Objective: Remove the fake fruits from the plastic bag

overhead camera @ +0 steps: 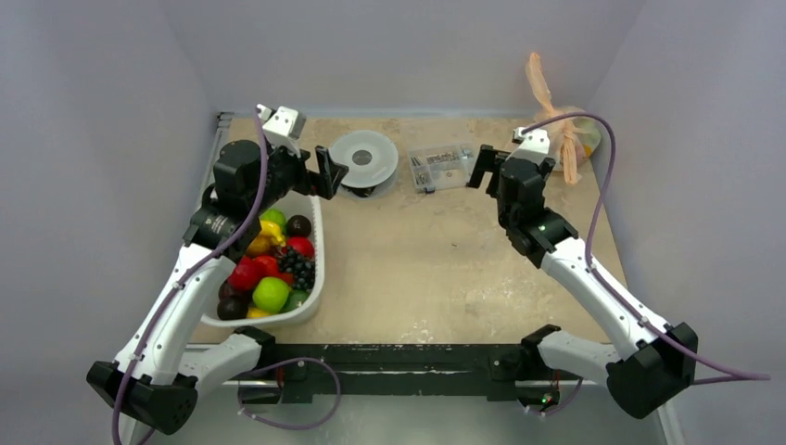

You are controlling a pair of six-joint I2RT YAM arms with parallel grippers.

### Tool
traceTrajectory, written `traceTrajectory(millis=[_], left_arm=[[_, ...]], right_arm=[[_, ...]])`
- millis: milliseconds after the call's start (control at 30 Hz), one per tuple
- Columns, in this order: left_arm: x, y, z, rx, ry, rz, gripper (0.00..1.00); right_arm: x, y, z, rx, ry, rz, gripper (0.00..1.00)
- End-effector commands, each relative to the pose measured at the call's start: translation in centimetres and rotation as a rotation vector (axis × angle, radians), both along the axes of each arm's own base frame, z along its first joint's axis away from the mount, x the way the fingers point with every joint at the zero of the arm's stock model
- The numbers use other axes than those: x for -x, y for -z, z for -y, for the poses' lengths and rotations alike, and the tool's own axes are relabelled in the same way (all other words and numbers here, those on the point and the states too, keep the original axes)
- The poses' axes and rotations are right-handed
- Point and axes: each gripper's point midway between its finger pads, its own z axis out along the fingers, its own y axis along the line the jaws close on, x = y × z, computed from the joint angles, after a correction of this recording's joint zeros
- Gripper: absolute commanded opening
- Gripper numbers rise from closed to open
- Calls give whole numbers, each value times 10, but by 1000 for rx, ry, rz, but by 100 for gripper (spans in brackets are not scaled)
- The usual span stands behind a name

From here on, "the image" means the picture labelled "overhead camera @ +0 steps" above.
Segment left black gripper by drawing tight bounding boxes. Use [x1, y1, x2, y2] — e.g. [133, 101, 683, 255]
[247, 128, 347, 214]

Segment orange printed plastic bag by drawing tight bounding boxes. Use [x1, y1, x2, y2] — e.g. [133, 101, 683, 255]
[525, 52, 602, 185]

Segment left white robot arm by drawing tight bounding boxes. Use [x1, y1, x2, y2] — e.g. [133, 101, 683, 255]
[86, 140, 348, 444]

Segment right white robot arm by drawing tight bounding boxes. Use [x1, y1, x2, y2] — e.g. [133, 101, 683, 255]
[467, 145, 699, 419]

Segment dark brown plum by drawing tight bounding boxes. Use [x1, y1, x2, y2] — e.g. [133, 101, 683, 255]
[286, 214, 313, 238]

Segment grey filament spool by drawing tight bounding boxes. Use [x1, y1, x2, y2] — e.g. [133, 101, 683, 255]
[328, 130, 399, 200]

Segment clear screw organizer box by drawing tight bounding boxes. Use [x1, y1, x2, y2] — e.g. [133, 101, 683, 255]
[407, 144, 476, 194]

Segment small green lime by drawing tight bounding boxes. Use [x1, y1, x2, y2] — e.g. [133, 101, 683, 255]
[260, 208, 287, 232]

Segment red apple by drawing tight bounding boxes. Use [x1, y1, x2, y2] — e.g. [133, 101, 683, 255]
[285, 236, 315, 259]

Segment yellow banana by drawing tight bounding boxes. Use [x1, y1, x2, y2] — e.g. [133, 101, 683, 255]
[245, 220, 286, 258]

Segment dark grape bunch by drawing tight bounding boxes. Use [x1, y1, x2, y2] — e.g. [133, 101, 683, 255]
[276, 248, 316, 292]

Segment red strawberry fruit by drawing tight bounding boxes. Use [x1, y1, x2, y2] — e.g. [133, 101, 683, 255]
[227, 255, 279, 291]

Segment large green apple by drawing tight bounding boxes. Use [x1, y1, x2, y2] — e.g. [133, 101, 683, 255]
[252, 277, 291, 314]

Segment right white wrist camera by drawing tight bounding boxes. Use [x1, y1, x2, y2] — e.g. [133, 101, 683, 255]
[510, 127, 551, 164]

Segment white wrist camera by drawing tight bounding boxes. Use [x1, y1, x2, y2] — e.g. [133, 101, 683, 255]
[510, 127, 551, 164]
[256, 104, 307, 157]

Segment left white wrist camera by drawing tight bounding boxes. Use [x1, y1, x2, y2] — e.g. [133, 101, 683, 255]
[256, 104, 307, 157]

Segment aluminium frame rail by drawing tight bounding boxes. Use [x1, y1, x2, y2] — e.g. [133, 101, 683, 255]
[196, 111, 235, 206]

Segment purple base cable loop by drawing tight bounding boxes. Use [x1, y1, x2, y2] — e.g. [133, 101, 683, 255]
[236, 358, 342, 431]

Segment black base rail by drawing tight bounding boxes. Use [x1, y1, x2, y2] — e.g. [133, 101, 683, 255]
[226, 335, 578, 406]

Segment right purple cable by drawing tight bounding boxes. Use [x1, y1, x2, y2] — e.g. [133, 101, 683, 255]
[518, 112, 772, 387]

